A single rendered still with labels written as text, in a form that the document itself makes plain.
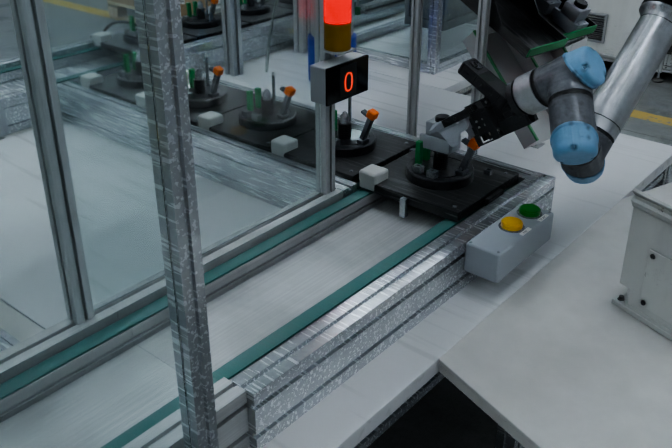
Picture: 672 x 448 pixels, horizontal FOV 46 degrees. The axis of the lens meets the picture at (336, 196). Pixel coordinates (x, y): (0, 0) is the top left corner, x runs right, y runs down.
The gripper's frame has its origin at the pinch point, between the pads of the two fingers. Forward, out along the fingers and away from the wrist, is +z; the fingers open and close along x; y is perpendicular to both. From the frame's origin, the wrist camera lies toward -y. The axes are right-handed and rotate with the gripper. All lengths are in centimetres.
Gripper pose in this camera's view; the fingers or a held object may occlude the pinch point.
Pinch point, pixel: (440, 123)
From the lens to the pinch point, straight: 161.8
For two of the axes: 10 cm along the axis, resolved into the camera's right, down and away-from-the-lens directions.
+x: 6.5, -3.4, 6.8
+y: 4.4, 9.0, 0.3
